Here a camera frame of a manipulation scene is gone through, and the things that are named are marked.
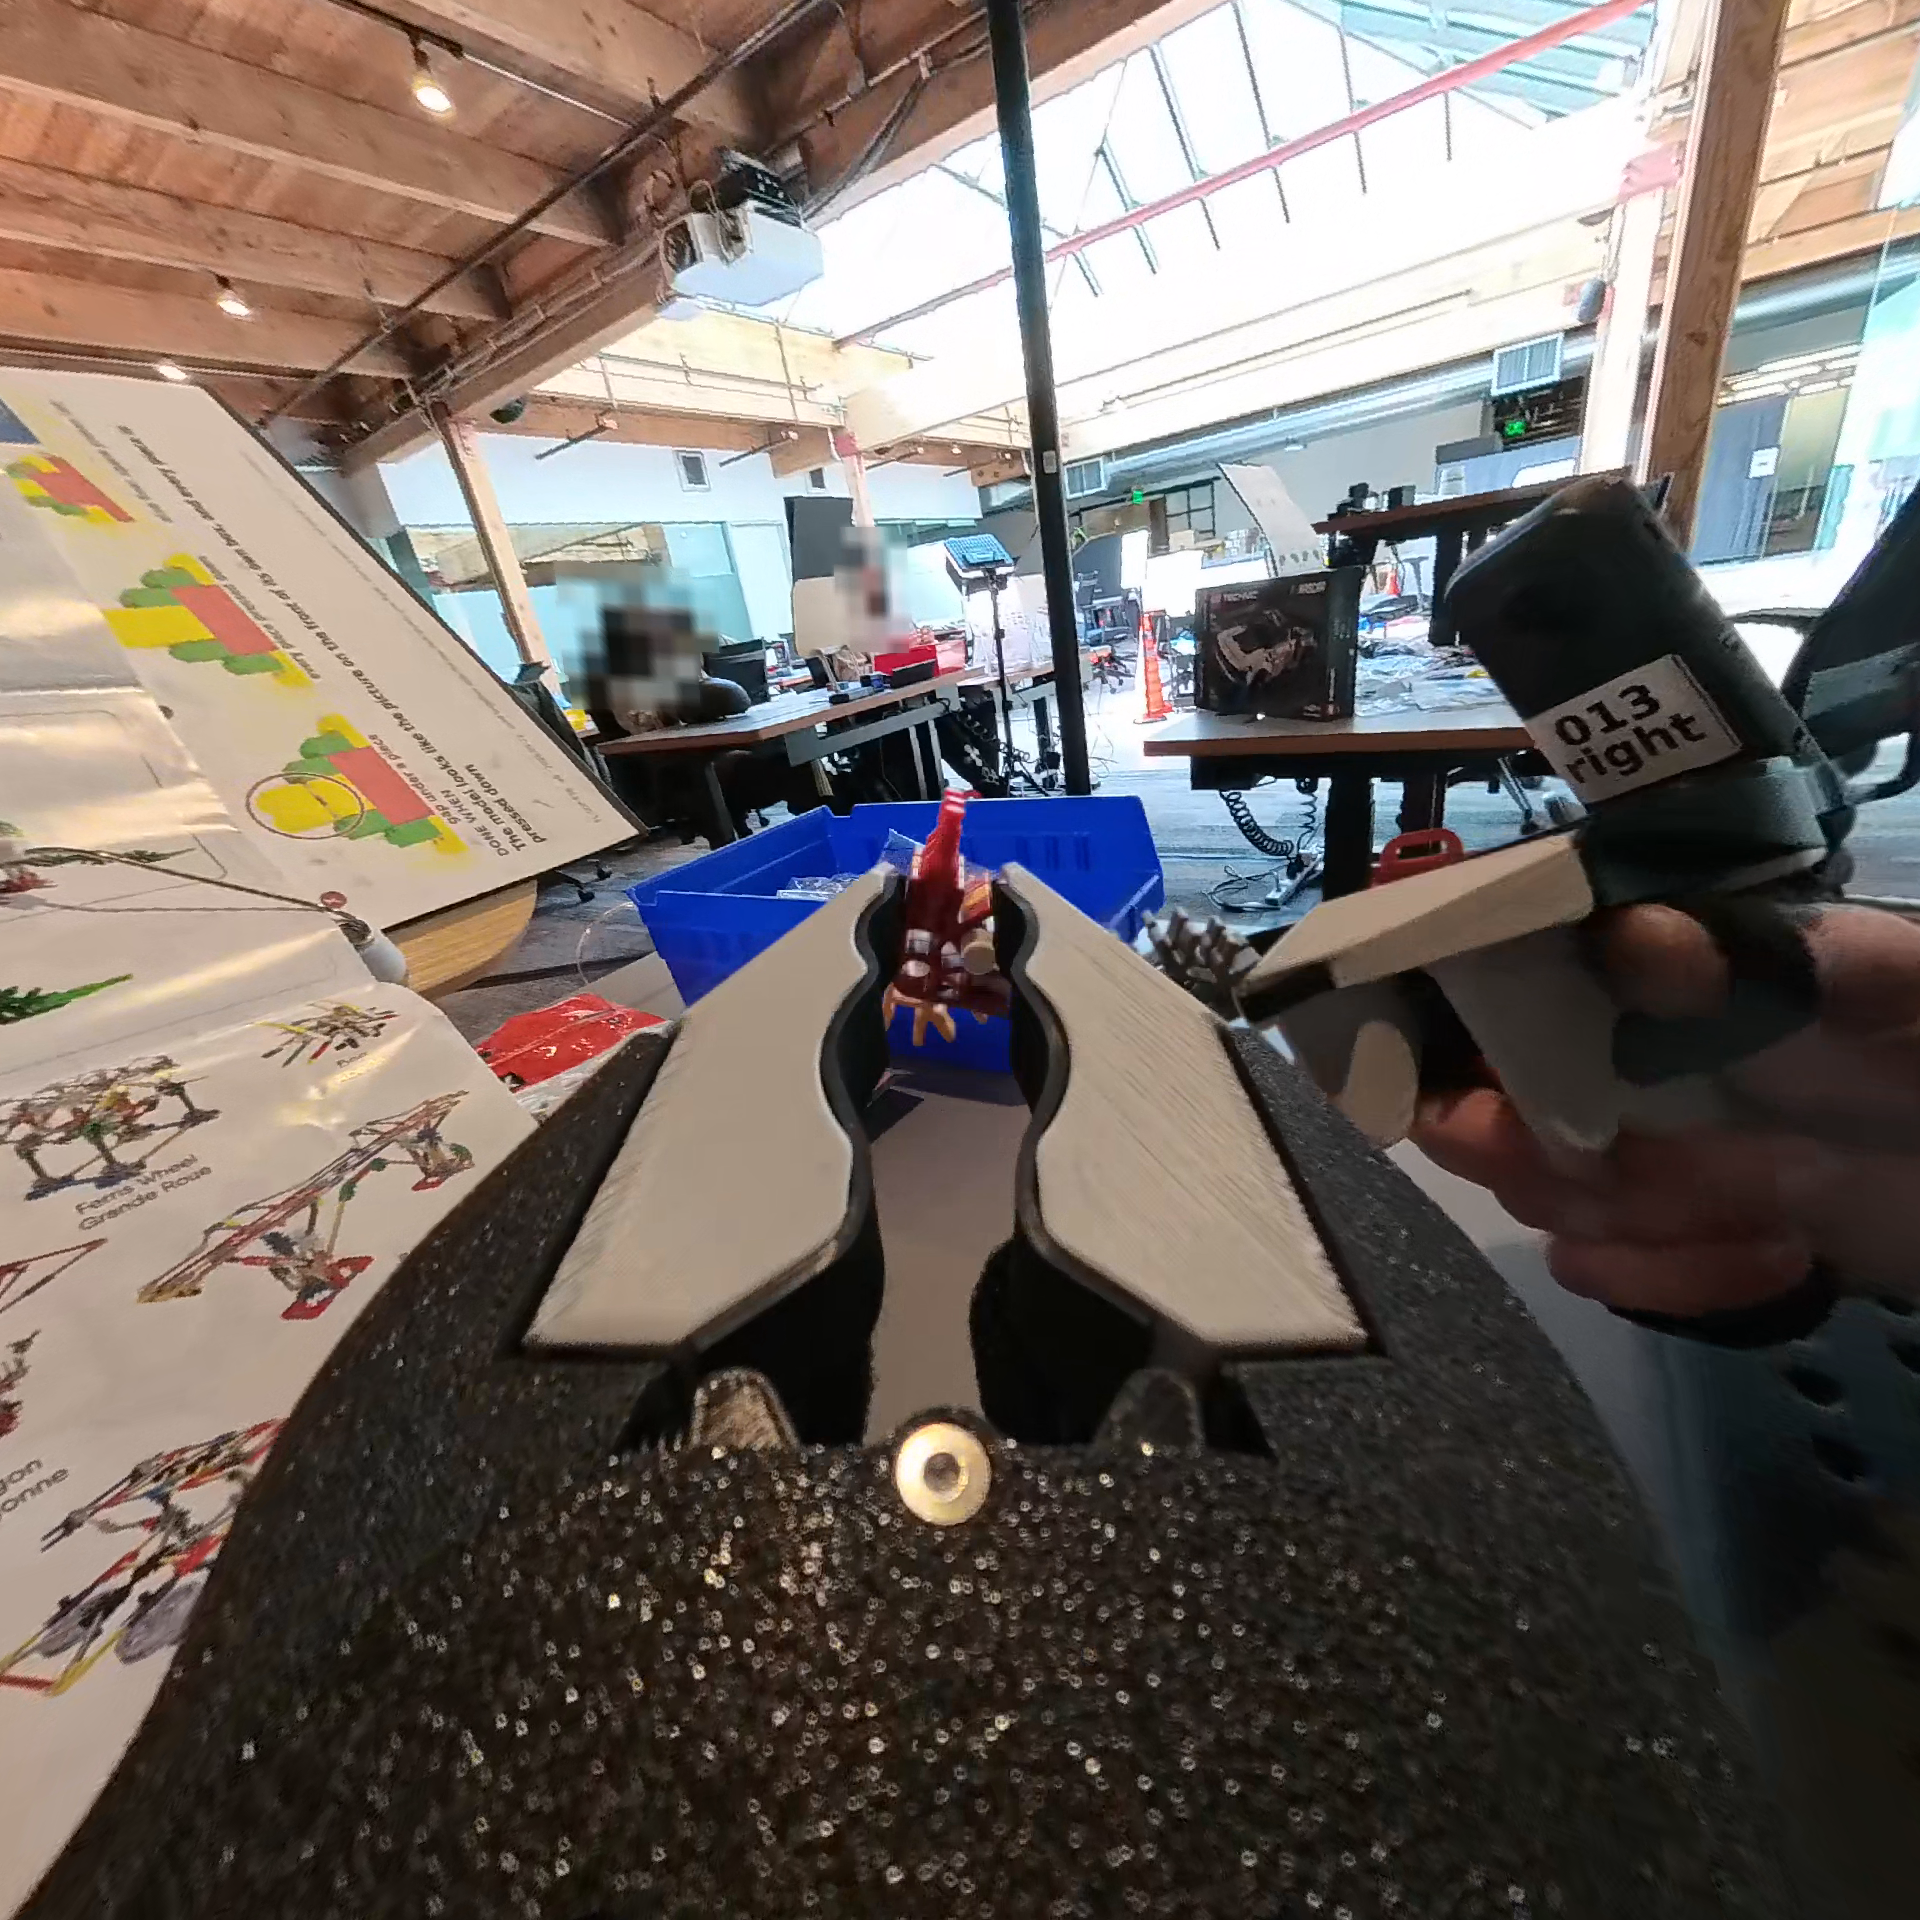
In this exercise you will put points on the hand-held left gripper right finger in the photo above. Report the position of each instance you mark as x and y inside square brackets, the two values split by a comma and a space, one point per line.
[1186, 1170]

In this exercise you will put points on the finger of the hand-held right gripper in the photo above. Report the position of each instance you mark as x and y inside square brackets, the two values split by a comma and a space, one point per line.
[1426, 916]

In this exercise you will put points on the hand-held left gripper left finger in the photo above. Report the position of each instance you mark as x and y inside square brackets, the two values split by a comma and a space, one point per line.
[706, 1170]

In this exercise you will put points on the blue plastic bin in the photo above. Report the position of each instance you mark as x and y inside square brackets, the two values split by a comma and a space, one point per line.
[753, 916]

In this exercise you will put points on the small red toy assembly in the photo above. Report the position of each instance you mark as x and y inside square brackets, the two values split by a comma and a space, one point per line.
[940, 937]

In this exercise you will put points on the person's right hand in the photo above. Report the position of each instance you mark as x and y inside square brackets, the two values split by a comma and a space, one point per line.
[1726, 1187]

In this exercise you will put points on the red plastic bag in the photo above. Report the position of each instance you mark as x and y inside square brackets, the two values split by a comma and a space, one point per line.
[573, 1035]

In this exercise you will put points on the wooden desk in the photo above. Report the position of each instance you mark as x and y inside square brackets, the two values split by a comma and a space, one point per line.
[1319, 731]
[782, 714]

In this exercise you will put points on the black toy car box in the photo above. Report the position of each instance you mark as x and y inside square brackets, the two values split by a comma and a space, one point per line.
[1274, 644]

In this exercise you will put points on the round wooden table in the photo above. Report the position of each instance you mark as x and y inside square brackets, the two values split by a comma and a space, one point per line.
[465, 929]

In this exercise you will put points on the orange traffic cone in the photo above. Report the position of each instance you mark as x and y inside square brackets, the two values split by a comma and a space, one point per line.
[1151, 674]

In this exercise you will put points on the wooden support column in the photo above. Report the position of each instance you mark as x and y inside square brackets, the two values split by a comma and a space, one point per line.
[1711, 227]

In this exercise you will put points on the toy model instruction sheet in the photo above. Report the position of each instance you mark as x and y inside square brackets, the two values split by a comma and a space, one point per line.
[227, 1273]

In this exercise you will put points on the studio light on stand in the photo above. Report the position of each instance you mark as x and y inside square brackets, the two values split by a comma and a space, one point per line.
[984, 559]

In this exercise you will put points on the red ceiling pipe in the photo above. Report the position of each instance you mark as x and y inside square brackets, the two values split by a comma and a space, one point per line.
[1350, 113]

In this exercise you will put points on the black vertical pole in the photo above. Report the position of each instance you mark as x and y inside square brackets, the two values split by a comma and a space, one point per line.
[1036, 373]

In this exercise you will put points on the brick instruction poster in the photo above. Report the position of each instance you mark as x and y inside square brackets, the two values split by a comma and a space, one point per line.
[300, 600]

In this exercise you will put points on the white sheet with green drawings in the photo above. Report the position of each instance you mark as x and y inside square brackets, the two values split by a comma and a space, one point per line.
[90, 718]

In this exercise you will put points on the white ceiling projector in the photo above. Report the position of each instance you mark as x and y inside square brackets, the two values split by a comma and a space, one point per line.
[741, 254]

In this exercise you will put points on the ceiling spot lamp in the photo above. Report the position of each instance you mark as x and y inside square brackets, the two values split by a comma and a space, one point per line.
[431, 93]
[232, 299]

